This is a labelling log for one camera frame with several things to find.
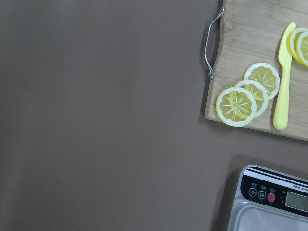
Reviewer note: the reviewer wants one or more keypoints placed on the digital kitchen scale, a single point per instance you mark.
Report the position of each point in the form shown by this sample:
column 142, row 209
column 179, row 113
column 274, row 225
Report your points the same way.
column 269, row 200

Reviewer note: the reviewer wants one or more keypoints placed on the lemon slice top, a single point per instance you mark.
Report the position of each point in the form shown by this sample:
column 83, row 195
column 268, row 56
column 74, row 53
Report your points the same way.
column 236, row 107

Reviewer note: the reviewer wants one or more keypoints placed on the lemon slice middle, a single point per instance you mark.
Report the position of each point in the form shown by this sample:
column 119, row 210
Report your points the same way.
column 259, row 93

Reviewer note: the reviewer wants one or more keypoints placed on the lemon slice lower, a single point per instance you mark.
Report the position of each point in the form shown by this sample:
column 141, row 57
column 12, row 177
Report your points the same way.
column 266, row 75

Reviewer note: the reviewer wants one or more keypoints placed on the yellow plastic knife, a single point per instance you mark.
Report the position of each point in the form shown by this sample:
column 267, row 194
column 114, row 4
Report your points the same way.
column 281, row 113

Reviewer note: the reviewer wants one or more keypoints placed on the bamboo cutting board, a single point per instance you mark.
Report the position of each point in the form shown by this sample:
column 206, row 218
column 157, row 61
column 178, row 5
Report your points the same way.
column 251, row 32

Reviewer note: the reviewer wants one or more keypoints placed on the lemon slice front pair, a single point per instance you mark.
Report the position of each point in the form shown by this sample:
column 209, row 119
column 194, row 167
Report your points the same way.
column 301, row 47

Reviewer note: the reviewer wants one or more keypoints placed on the lemon slice under pair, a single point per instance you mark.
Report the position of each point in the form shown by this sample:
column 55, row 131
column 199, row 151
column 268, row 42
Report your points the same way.
column 292, row 40

